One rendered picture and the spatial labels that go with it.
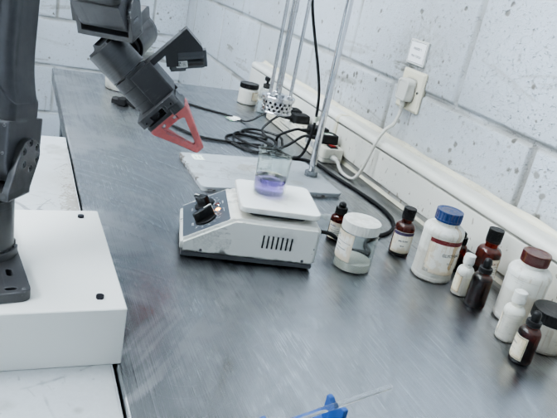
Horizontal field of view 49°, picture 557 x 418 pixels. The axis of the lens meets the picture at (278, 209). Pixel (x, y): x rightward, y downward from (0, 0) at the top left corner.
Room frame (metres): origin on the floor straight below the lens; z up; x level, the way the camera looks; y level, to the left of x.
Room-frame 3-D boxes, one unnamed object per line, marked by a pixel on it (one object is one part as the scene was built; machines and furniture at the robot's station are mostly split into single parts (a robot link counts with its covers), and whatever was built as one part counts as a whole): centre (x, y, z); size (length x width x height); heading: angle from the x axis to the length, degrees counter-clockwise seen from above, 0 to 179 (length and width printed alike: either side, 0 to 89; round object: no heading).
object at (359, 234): (0.87, -0.13, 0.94); 0.06 x 0.06 x 0.08
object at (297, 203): (0.87, 0.01, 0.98); 0.12 x 0.12 x 0.01; 13
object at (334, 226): (0.97, -0.10, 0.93); 0.03 x 0.03 x 0.07
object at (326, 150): (1.60, -0.02, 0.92); 0.40 x 0.06 x 0.04; 26
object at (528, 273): (0.81, -0.37, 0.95); 0.06 x 0.06 x 0.11
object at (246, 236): (0.87, 0.03, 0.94); 0.22 x 0.13 x 0.08; 103
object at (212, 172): (1.22, 0.06, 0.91); 0.30 x 0.20 x 0.01; 116
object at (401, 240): (0.96, -0.21, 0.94); 0.03 x 0.03 x 0.08
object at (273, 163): (0.88, 0.02, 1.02); 0.06 x 0.05 x 0.08; 116
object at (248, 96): (1.92, 0.17, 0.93); 0.06 x 0.06 x 0.06
